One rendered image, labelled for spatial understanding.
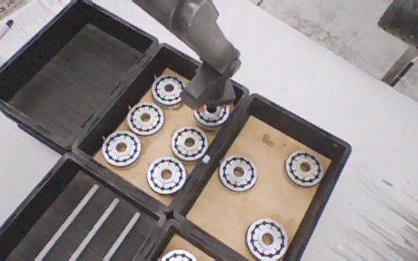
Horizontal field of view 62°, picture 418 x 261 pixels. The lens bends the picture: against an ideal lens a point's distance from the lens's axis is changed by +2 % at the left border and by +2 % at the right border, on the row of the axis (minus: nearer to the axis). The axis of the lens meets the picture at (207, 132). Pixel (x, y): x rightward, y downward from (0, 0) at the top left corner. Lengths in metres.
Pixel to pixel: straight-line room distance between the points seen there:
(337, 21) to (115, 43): 1.69
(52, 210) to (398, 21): 0.94
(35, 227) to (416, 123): 1.21
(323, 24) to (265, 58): 1.20
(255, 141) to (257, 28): 0.54
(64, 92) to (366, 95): 1.00
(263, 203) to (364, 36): 1.75
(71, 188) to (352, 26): 2.04
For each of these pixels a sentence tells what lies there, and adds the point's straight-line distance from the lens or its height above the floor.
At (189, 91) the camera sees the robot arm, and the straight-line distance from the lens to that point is 0.74.
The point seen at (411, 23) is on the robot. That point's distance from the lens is 0.93.
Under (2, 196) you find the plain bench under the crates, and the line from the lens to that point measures 1.20.
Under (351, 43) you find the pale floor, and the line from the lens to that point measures 2.45.
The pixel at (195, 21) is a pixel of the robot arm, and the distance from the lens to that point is 0.36.
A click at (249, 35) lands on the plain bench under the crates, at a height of 0.70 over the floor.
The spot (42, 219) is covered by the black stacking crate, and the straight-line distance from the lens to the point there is 1.00.
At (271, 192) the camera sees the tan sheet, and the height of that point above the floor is 0.83.
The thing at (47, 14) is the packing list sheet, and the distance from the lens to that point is 1.49.
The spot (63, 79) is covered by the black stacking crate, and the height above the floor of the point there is 0.83.
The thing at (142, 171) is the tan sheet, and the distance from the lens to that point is 0.96.
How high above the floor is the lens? 1.74
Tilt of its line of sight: 66 degrees down
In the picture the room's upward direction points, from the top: 7 degrees clockwise
